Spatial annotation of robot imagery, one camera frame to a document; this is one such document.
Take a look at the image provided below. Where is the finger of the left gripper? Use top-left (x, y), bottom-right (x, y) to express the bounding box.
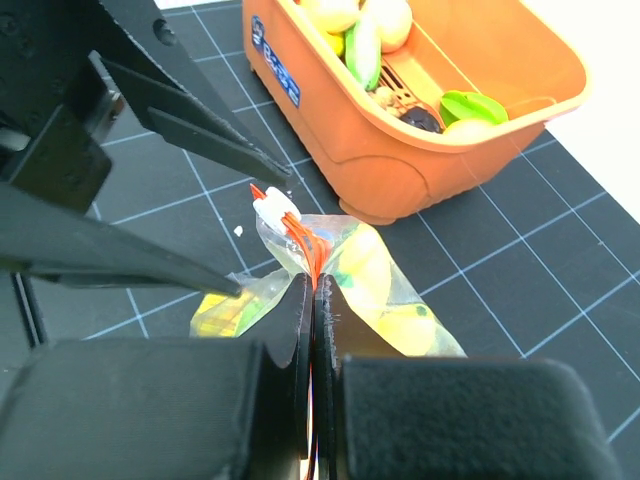
top-left (89, 1), bottom-right (291, 186)

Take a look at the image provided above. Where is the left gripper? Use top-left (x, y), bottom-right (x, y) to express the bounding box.
top-left (1, 1), bottom-right (242, 297)

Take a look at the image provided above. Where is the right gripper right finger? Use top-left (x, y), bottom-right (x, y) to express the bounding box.
top-left (313, 274), bottom-right (623, 479)

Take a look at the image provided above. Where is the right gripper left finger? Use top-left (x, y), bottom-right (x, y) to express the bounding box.
top-left (1, 274), bottom-right (313, 479)

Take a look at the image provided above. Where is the red zipper clear bag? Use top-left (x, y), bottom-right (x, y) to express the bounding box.
top-left (188, 183), bottom-right (469, 480)

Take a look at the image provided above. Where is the small yellow banana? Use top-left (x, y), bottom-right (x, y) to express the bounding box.
top-left (321, 31), bottom-right (345, 57)

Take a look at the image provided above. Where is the peach front left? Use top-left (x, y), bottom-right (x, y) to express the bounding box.
top-left (300, 0), bottom-right (360, 33)

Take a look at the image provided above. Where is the peach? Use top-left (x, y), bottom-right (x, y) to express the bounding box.
top-left (362, 0), bottom-right (413, 53)
top-left (300, 0), bottom-right (360, 33)

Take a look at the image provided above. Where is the green cucumber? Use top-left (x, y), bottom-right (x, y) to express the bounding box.
top-left (345, 14), bottom-right (381, 91)

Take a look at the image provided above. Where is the brown nuts pile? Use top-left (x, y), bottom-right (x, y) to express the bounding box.
top-left (368, 86), bottom-right (413, 118)

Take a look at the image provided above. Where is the black grid mat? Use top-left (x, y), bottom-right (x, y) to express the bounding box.
top-left (29, 1), bottom-right (639, 453)

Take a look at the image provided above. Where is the peach middle left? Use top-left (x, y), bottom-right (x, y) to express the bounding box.
top-left (362, 0), bottom-right (413, 53)

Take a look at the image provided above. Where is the dark purple fruit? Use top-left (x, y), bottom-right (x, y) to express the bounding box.
top-left (399, 106), bottom-right (443, 134)

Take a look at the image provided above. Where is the green star fruit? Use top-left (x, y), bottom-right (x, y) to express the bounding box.
top-left (439, 90), bottom-right (509, 127)

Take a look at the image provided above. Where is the yellow lemon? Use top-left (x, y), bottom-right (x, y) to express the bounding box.
top-left (442, 118), bottom-right (496, 144)

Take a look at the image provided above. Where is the orange plastic bin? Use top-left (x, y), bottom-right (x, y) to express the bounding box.
top-left (242, 1), bottom-right (590, 225)

